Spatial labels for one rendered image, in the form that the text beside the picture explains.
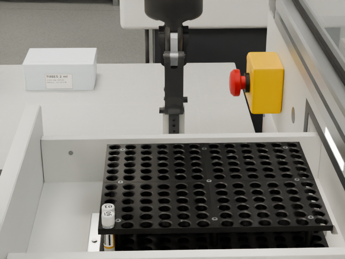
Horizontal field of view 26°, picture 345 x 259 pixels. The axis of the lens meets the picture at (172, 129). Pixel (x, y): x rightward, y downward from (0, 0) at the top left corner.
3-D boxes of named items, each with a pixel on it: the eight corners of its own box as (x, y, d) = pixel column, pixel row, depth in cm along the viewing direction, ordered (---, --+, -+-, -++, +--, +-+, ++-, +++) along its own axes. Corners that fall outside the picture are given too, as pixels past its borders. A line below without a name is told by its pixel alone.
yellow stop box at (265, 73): (246, 115, 108) (248, 68, 104) (241, 95, 114) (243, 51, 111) (282, 114, 108) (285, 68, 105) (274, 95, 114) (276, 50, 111)
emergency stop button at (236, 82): (230, 100, 108) (231, 75, 106) (227, 90, 112) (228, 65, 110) (250, 100, 108) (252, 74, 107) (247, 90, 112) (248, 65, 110)
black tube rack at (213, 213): (100, 284, 73) (97, 228, 70) (109, 192, 89) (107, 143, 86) (327, 280, 73) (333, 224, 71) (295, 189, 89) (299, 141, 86)
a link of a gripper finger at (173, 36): (183, 17, 96) (184, 26, 91) (183, 56, 97) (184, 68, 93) (164, 17, 96) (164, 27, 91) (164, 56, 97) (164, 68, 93)
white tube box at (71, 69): (24, 91, 136) (22, 63, 134) (31, 73, 144) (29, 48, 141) (94, 90, 136) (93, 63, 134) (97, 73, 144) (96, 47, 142)
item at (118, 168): (97, 234, 70) (97, 229, 70) (107, 148, 86) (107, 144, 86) (117, 234, 70) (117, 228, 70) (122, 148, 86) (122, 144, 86)
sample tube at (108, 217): (103, 258, 72) (101, 218, 70) (102, 251, 73) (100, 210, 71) (116, 257, 72) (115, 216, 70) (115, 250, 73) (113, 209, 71)
